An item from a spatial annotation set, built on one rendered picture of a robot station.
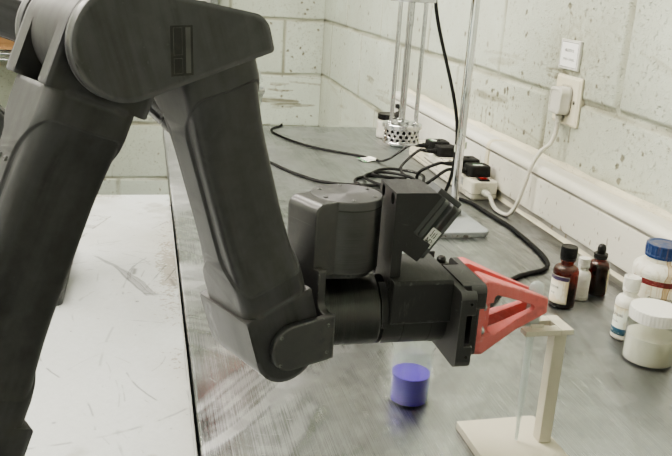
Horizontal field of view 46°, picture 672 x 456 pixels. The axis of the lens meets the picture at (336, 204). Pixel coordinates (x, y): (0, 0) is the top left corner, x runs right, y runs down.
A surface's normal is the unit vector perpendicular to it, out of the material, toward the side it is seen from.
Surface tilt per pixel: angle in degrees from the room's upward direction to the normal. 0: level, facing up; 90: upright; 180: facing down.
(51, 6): 56
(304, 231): 90
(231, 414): 0
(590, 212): 90
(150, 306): 0
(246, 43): 90
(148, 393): 0
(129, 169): 90
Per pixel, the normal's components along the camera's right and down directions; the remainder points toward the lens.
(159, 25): 0.62, 0.25
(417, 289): 0.23, 0.29
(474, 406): 0.06, -0.96
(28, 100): -0.70, -0.24
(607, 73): -0.97, 0.00
